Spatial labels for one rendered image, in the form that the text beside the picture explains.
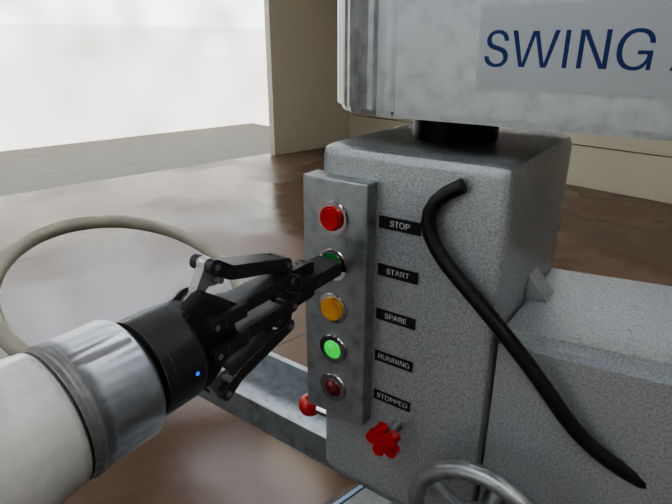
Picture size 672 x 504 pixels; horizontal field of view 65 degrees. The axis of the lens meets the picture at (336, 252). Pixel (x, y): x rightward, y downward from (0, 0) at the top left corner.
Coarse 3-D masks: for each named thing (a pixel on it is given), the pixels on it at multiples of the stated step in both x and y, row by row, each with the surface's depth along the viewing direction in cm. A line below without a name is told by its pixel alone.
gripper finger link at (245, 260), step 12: (192, 264) 41; (216, 264) 40; (228, 264) 41; (240, 264) 42; (252, 264) 43; (264, 264) 45; (276, 264) 46; (288, 264) 47; (228, 276) 41; (240, 276) 42; (252, 276) 44
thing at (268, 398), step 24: (264, 360) 95; (288, 360) 93; (240, 384) 93; (264, 384) 93; (288, 384) 93; (240, 408) 85; (264, 408) 81; (288, 408) 88; (288, 432) 80; (312, 432) 76; (312, 456) 78
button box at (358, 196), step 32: (320, 192) 54; (352, 192) 52; (352, 224) 53; (352, 256) 54; (320, 288) 58; (352, 288) 55; (320, 320) 59; (352, 320) 57; (320, 352) 61; (352, 352) 58; (320, 384) 62; (352, 384) 59; (352, 416) 61
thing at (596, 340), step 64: (448, 192) 46; (448, 256) 48; (512, 320) 52; (576, 320) 51; (640, 320) 51; (512, 384) 51; (576, 384) 47; (640, 384) 44; (512, 448) 53; (576, 448) 49; (640, 448) 46
